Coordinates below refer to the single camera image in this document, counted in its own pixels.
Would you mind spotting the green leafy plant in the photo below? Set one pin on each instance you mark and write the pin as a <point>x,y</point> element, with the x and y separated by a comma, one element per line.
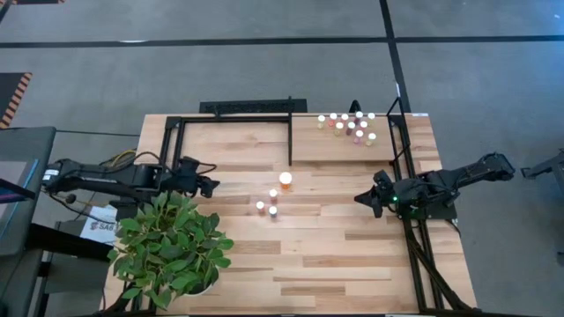
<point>172,251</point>

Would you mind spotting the yellow pill bottle white cap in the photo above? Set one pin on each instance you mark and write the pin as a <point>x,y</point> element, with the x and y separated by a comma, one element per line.
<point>372,136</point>
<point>339,125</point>

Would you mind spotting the wooden shelf black metal frame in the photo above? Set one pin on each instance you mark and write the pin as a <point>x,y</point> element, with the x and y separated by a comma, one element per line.
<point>326,149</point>

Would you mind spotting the black floor stand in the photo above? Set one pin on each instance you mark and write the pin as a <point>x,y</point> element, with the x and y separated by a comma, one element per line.
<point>548,167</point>

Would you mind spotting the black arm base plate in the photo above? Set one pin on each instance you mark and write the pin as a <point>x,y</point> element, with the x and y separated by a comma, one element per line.
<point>440,213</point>

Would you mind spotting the grey desk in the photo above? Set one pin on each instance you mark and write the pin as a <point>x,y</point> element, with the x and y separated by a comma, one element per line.
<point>26,145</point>

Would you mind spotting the orange pill bottle white cap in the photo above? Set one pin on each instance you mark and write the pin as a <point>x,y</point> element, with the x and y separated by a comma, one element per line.
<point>285,178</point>

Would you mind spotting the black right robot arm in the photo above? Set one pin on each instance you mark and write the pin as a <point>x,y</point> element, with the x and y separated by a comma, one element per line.
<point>476,171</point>

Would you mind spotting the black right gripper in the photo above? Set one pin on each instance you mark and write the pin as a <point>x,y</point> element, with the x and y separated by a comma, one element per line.
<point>385,189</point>

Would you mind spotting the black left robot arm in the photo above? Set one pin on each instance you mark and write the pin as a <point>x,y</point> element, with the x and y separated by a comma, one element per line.
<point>110,176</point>

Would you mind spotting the white printed sheet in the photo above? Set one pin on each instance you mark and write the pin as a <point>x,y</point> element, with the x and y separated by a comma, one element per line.
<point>99,229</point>

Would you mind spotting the black long table rails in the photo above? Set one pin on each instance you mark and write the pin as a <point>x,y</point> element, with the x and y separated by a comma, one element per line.
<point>416,246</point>

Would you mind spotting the white plant pot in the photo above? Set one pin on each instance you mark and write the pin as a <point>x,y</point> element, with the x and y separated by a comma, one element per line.
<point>200,290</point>

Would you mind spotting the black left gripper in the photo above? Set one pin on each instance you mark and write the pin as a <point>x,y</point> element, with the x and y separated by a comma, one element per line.
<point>188,176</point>

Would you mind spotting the black rectangular table frame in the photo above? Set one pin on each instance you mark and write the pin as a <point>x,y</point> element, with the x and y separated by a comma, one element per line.
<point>233,119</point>

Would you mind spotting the black orange striped mat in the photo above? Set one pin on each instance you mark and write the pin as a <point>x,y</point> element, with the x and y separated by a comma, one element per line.
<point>11,94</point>

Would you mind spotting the green pill bottle white cap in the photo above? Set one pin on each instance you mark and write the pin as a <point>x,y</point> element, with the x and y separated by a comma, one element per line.
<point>321,119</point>
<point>371,116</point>

